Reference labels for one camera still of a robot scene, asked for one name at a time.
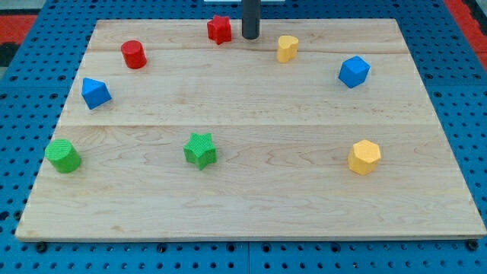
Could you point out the red cylinder block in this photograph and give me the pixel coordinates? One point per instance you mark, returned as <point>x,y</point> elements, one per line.
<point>133,54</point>

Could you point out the red star block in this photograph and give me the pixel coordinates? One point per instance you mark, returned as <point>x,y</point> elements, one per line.
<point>219,29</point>

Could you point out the blue cube block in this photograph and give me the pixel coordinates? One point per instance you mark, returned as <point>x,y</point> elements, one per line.
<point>354,71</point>

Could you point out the yellow heart block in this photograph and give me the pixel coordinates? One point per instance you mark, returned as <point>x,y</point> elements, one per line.
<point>287,48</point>

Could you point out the green cylinder block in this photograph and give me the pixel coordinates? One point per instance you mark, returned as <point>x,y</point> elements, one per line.
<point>62,155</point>

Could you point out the blue triangular block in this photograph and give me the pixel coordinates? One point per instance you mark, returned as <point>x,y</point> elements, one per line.
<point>94,93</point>

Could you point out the light wooden board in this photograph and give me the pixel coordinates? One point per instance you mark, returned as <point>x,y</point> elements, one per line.
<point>282,132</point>

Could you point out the yellow hexagon block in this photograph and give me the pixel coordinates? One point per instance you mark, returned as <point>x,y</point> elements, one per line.
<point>364,157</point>

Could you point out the green star block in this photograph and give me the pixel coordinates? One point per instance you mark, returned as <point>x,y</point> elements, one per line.
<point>200,150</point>

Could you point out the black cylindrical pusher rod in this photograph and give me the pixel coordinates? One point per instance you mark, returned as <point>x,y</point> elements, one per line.
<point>250,19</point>

